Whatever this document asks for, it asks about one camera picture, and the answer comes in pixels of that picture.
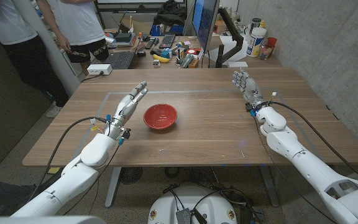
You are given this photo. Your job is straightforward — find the white robot torso base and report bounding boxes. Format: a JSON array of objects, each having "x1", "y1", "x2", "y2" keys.
[{"x1": 147, "y1": 185, "x2": 238, "y2": 224}]

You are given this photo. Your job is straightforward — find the blue bag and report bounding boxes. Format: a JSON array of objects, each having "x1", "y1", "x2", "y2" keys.
[{"x1": 150, "y1": 24, "x2": 185, "y2": 36}]

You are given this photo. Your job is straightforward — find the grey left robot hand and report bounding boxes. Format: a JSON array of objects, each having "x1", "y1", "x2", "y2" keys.
[{"x1": 104, "y1": 80, "x2": 149, "y2": 141}]

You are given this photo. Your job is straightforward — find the grey metal table leg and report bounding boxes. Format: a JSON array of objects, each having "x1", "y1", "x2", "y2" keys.
[
  {"x1": 259, "y1": 164, "x2": 280, "y2": 208},
  {"x1": 104, "y1": 167, "x2": 122, "y2": 208}
]

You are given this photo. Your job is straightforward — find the dark lidded bottle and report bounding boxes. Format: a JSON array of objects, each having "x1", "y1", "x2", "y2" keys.
[{"x1": 249, "y1": 17, "x2": 262, "y2": 35}]

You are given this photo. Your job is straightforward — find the black round floor fan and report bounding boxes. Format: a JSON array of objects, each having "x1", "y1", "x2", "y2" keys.
[{"x1": 119, "y1": 167, "x2": 144, "y2": 185}]

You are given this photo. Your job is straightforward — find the person in black trousers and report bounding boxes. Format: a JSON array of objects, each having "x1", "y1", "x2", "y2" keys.
[{"x1": 0, "y1": 0, "x2": 71, "y2": 118}]

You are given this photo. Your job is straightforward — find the black laptop keyboard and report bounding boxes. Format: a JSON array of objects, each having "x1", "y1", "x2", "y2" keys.
[{"x1": 104, "y1": 50, "x2": 135, "y2": 70}]

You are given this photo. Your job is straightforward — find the red bowl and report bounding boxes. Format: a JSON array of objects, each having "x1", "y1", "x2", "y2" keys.
[{"x1": 143, "y1": 103, "x2": 178, "y2": 130}]

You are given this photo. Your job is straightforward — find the yellow banana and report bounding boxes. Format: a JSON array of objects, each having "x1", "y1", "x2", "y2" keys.
[{"x1": 152, "y1": 54, "x2": 170, "y2": 63}]

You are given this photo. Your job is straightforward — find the black backpack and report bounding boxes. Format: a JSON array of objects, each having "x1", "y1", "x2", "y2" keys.
[{"x1": 152, "y1": 0, "x2": 188, "y2": 27}]

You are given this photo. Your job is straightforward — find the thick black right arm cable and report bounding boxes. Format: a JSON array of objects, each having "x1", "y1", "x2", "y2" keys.
[{"x1": 268, "y1": 101, "x2": 358, "y2": 185}]

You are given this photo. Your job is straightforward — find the black desktop keyboard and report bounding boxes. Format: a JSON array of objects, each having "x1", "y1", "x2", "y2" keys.
[{"x1": 158, "y1": 34, "x2": 177, "y2": 50}]

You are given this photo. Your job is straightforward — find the large white labelled canister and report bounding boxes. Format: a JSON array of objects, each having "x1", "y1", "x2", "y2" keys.
[{"x1": 246, "y1": 27, "x2": 267, "y2": 58}]

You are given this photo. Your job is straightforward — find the computer monitor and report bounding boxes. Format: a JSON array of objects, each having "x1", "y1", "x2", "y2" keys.
[{"x1": 191, "y1": 0, "x2": 221, "y2": 52}]

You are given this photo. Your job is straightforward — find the clear glass jar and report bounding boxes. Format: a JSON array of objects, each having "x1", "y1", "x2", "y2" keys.
[{"x1": 259, "y1": 42, "x2": 273, "y2": 60}]

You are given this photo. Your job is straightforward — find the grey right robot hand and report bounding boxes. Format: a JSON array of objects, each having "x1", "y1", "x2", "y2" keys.
[{"x1": 232, "y1": 68, "x2": 265, "y2": 110}]

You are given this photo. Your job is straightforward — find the white slanted pole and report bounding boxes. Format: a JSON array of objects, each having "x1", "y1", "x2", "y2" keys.
[{"x1": 16, "y1": 0, "x2": 82, "y2": 96}]

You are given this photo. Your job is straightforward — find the white power strip box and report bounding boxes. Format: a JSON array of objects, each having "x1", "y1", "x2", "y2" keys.
[{"x1": 86, "y1": 63, "x2": 113, "y2": 76}]

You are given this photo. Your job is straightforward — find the seated person dark trousers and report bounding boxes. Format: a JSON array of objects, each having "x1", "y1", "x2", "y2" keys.
[{"x1": 0, "y1": 169, "x2": 39, "y2": 215}]

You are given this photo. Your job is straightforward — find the person in camouflage shorts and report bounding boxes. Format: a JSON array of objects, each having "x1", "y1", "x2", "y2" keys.
[{"x1": 35, "y1": 0, "x2": 110, "y2": 75}]

